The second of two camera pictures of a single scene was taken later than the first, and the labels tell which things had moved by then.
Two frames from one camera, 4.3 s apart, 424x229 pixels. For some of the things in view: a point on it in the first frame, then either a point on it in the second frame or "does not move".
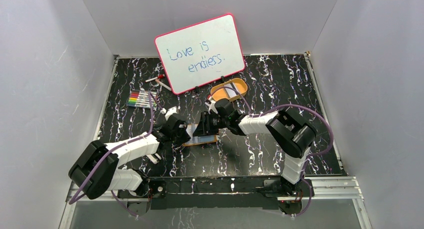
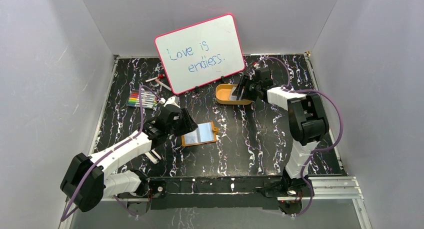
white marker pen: [163, 85] does not move
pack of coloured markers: [142, 99] does not move
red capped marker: [160, 76] does not move
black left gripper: [184, 133] -> [180, 122]
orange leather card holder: [195, 140] does not move
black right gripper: [204, 127] -> [245, 81]
